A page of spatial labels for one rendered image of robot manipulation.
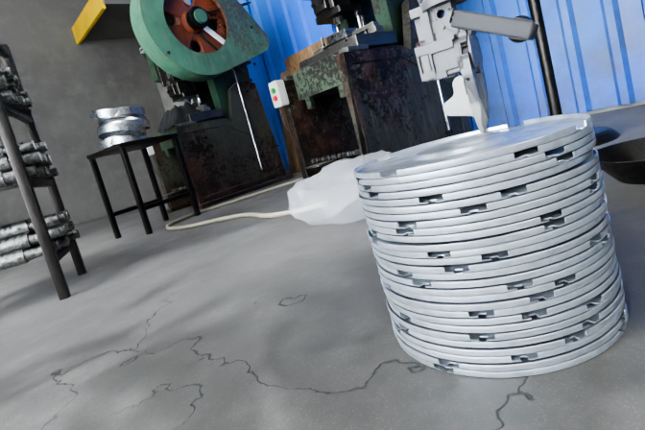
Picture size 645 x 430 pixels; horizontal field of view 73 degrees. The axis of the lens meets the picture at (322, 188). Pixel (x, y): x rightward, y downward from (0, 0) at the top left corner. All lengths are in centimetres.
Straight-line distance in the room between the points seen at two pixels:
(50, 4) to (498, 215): 689
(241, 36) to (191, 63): 53
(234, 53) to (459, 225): 318
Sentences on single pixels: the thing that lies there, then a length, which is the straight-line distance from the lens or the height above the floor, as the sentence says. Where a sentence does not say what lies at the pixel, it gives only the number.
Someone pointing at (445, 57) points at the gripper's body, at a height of 36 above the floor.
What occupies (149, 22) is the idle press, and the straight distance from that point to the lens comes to 330.
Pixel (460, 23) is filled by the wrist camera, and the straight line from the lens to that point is 71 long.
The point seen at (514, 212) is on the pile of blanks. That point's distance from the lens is 47.
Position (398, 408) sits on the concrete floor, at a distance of 52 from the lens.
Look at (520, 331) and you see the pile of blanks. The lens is 52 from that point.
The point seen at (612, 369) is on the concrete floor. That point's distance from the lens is 55.
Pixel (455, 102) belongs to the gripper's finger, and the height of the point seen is 29.
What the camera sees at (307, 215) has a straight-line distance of 141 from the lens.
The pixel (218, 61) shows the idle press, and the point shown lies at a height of 101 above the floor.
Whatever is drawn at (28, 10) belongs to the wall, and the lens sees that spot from 704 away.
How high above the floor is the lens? 30
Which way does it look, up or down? 7 degrees down
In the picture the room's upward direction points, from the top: 15 degrees counter-clockwise
